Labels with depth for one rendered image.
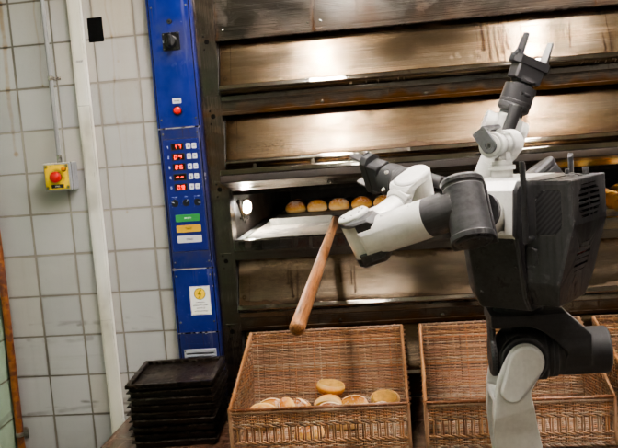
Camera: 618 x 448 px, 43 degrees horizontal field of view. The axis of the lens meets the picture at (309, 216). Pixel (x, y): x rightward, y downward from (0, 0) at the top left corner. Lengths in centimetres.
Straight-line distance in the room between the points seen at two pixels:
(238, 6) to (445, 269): 117
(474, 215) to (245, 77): 134
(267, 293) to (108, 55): 102
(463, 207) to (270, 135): 125
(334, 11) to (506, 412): 151
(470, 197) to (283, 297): 128
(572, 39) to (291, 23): 95
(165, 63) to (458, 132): 104
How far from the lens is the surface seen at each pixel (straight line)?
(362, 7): 283
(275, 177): 267
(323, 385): 279
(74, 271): 307
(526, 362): 194
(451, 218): 172
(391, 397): 279
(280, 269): 288
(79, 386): 317
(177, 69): 286
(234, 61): 286
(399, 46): 281
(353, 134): 279
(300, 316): 151
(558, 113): 284
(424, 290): 283
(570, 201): 179
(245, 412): 248
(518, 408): 198
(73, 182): 297
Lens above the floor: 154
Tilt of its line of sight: 6 degrees down
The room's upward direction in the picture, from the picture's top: 4 degrees counter-clockwise
